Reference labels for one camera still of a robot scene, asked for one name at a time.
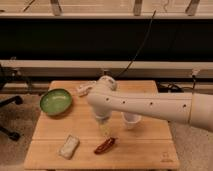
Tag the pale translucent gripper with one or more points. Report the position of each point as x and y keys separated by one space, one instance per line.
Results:
x=104 y=126

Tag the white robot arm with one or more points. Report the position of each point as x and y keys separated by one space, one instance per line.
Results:
x=192 y=109

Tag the green ceramic bowl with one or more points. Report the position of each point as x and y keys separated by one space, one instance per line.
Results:
x=55 y=101

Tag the white paper cup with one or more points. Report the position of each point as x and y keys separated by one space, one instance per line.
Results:
x=131 y=120

